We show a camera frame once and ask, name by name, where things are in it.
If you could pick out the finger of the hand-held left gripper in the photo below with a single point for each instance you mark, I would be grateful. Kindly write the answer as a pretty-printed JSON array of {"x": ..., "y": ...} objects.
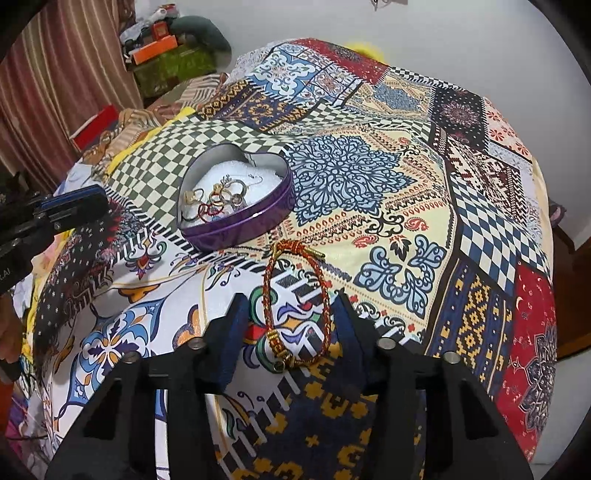
[
  {"x": 69, "y": 196},
  {"x": 81, "y": 212}
]

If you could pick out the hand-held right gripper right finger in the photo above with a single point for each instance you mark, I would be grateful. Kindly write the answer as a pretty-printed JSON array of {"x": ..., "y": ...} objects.
[{"x": 352, "y": 344}]

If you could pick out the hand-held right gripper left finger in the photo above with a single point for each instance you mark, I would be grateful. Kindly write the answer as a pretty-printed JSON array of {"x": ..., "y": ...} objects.
[{"x": 231, "y": 344}]

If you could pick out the purple heart-shaped tin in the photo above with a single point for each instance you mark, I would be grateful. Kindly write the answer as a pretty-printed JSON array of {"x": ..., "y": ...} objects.
[{"x": 240, "y": 226}]

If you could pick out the cluster of small metal jewelry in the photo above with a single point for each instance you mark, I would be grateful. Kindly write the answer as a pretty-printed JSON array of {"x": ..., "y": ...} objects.
[{"x": 221, "y": 196}]

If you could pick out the person's left forearm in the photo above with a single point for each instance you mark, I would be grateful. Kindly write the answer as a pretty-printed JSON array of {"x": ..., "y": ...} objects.
[{"x": 10, "y": 327}]

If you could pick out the red box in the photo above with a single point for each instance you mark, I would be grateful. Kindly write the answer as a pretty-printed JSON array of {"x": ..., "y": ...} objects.
[{"x": 94, "y": 127}]

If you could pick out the striped red brown curtain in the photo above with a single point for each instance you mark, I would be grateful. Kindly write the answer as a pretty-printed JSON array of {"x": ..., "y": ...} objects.
[{"x": 55, "y": 78}]

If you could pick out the brown orange striped blanket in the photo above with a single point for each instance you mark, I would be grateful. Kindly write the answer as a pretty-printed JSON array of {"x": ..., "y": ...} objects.
[{"x": 152, "y": 110}]

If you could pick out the colourful patchwork blanket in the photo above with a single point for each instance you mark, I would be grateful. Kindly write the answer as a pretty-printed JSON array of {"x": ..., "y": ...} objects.
[{"x": 392, "y": 207}]

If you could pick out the orange box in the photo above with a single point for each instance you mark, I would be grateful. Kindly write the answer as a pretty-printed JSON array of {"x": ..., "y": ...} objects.
[{"x": 154, "y": 50}]

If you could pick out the pile of household clutter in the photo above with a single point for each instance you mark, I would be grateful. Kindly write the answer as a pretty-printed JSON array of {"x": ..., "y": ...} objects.
[{"x": 145, "y": 27}]

